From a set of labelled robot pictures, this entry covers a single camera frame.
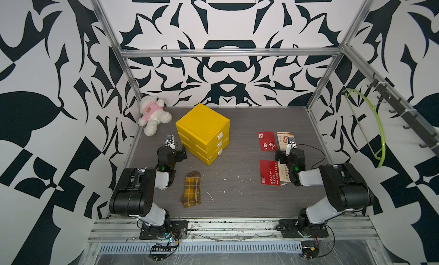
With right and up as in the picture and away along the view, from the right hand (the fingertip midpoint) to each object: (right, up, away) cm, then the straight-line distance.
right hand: (287, 146), depth 96 cm
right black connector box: (-1, -39, -25) cm, 46 cm away
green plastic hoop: (+25, +4, -30) cm, 39 cm away
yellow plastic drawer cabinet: (-45, +8, -16) cm, 48 cm away
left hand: (-63, +2, -2) cm, 63 cm away
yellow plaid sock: (-51, -22, -13) cm, 57 cm away
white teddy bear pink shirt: (-80, +23, +13) cm, 84 cm away
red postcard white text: (-11, -13, -5) cm, 18 cm away
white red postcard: (+1, +4, +9) cm, 10 cm away
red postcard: (-9, +2, +7) cm, 12 cm away
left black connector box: (-62, -41, -24) cm, 78 cm away
